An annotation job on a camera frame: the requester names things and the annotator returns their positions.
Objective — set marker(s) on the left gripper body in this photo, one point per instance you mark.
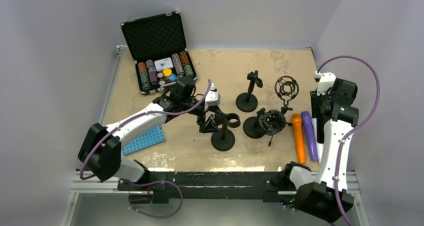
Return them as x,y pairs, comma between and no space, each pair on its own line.
201,117

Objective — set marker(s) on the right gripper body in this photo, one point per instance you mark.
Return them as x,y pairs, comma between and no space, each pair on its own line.
327,98

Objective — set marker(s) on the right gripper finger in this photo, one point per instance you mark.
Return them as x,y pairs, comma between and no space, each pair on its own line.
320,134
315,101

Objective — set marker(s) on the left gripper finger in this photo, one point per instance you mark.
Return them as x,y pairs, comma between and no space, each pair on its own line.
218,114
210,124

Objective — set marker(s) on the purple microphone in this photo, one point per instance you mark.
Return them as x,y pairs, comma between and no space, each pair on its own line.
310,135

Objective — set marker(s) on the orange microphone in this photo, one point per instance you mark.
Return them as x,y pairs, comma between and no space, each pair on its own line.
296,122

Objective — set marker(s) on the black tripod shock mount stand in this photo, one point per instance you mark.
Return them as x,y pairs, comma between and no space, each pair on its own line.
286,88

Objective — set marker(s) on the black clip round base stand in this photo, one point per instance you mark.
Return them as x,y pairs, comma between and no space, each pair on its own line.
247,101

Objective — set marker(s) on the black shock mount round stand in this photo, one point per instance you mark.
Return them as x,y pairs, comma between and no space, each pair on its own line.
264,123

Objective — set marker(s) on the white microphone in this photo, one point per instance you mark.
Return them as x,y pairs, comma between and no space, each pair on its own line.
319,146

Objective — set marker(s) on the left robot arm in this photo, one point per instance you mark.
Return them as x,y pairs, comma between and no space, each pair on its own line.
101,150

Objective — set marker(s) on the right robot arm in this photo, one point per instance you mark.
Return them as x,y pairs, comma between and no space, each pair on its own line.
325,195

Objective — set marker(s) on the blue building baseplate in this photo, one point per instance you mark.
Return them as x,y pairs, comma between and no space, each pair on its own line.
151,138

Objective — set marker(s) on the yellow chip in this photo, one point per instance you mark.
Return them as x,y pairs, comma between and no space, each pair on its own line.
167,72

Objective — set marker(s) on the white card box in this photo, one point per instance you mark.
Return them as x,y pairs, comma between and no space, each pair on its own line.
162,64

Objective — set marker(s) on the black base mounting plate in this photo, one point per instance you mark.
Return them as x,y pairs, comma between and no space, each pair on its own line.
208,185

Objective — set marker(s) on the black poker chip case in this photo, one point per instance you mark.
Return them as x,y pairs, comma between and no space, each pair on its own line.
153,38

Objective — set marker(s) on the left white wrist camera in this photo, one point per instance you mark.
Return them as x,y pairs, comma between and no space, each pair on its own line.
213,98

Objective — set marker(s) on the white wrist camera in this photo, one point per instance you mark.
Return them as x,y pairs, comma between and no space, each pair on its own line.
213,98
325,81

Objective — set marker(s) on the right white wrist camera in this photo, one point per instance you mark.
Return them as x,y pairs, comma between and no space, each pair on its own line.
325,81

